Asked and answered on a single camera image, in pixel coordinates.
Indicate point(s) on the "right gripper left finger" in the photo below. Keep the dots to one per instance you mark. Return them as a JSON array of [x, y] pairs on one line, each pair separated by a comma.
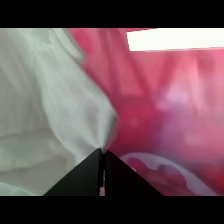
[[83, 178]]

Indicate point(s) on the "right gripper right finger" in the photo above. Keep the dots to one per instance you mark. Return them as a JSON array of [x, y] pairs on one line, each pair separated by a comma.
[[128, 180]]

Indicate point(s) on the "white garment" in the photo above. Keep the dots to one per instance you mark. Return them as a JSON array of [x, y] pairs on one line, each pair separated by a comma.
[[43, 100]]

